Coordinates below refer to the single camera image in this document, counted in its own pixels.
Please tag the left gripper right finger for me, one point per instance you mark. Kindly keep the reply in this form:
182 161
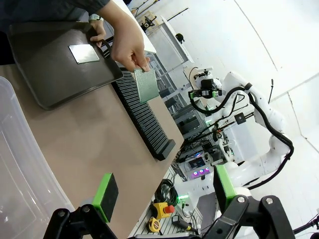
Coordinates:
224 189

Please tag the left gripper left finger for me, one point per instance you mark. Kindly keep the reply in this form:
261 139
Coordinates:
107 196

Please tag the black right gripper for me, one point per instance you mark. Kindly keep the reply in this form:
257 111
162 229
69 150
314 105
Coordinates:
207 84

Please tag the green perforated PCB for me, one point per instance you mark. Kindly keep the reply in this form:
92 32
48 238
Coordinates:
83 53
147 87

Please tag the dark brown serving tray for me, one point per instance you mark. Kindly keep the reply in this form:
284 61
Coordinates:
49 74

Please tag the person's right forearm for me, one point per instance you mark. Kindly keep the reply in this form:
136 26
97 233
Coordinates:
114 15

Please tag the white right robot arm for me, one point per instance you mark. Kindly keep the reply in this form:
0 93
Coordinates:
264 109

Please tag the person's right hand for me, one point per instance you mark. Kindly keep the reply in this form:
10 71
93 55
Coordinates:
127 44

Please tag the person's left hand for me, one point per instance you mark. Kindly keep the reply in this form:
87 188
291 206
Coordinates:
99 31

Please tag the tan wooden board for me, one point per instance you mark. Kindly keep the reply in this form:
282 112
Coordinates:
187 74

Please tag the computer with pink lights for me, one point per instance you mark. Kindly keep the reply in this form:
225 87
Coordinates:
199 171

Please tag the grey equipment shelving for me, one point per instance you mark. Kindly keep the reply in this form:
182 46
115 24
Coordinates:
184 117

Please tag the black square mounting plate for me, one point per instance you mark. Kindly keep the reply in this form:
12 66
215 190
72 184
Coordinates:
240 118

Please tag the white controller cabinet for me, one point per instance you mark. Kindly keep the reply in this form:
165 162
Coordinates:
239 144

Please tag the black yellow screwdriver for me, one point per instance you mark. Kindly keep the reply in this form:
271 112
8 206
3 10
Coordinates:
185 225

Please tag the yellow emergency stop box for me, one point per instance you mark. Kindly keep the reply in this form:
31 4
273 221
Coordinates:
160 210

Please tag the yellow black tape measure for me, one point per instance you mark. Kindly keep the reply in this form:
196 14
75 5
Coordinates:
154 225

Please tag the black power adapter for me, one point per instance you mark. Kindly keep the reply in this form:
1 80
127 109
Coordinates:
175 219

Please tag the white open cabinet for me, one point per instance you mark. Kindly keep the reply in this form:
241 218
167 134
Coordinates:
169 44

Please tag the black headset on cabinet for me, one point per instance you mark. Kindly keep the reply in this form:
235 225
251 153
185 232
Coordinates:
180 37

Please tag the black slotted PCB rack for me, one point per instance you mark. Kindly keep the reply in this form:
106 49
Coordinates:
147 124

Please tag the clear plastic storage box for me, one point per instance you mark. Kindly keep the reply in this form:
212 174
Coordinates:
20 149

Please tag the white wrist watch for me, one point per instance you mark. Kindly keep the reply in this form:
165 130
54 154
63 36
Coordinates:
96 18

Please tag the thin black wall pole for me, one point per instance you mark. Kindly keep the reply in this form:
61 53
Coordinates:
272 82

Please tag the black yellow camera mount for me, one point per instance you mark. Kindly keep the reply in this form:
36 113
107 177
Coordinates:
147 24

